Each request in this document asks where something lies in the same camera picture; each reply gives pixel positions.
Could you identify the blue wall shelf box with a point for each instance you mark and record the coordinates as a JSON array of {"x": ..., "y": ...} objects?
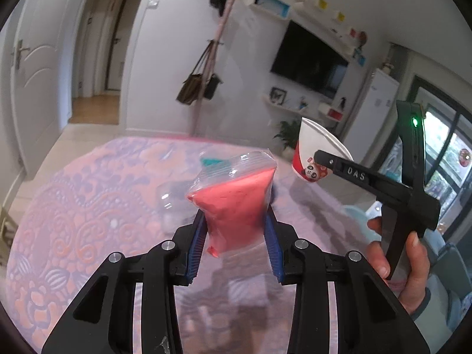
[{"x": 275, "y": 8}]

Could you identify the pink zip bag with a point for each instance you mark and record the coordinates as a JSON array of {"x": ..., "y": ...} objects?
[{"x": 235, "y": 200}]

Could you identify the right hand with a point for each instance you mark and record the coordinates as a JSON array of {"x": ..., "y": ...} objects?
[{"x": 411, "y": 275}]

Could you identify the pink floral tablecloth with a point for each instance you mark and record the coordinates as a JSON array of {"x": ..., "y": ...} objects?
[{"x": 105, "y": 201}]

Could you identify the grey sofa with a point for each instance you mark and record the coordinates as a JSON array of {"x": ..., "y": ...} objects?
[{"x": 449, "y": 283}]

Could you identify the light blue trash basket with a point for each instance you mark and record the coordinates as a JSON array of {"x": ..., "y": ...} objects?
[{"x": 363, "y": 219}]

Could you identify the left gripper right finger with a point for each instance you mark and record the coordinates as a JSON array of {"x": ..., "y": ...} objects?
[{"x": 280, "y": 238}]

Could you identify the white paper cup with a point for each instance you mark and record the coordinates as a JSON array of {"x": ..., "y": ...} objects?
[{"x": 314, "y": 151}]

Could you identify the pink coat rack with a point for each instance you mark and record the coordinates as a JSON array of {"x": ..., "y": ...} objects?
[{"x": 209, "y": 65}]

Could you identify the framed butterfly picture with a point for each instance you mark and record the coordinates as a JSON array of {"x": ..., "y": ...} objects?
[{"x": 277, "y": 96}]

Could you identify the red white shelf box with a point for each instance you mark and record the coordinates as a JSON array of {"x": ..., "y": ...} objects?
[{"x": 330, "y": 112}]

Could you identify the white room door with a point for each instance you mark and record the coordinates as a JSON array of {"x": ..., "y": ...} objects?
[{"x": 45, "y": 35}]

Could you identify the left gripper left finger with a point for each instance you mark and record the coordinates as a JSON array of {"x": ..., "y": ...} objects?
[{"x": 190, "y": 240}]

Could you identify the white lower wall shelf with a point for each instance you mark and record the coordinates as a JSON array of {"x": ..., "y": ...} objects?
[{"x": 308, "y": 111}]

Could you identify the black hanging bag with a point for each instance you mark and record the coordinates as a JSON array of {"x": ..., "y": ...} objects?
[{"x": 212, "y": 86}]

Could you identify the black wall television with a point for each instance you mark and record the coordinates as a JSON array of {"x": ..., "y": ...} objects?
[{"x": 307, "y": 60}]

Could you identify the green potted plant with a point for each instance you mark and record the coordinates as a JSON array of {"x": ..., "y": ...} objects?
[{"x": 288, "y": 133}]

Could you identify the clear plastic bottle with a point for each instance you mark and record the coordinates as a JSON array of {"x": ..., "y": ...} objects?
[{"x": 174, "y": 208}]

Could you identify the teal small package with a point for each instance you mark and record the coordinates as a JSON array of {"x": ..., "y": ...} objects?
[{"x": 212, "y": 162}]

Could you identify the white refrigerator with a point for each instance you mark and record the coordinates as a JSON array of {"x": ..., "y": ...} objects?
[{"x": 368, "y": 121}]

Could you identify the brown hanging handbag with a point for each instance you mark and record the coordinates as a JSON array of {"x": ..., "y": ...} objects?
[{"x": 191, "y": 86}]

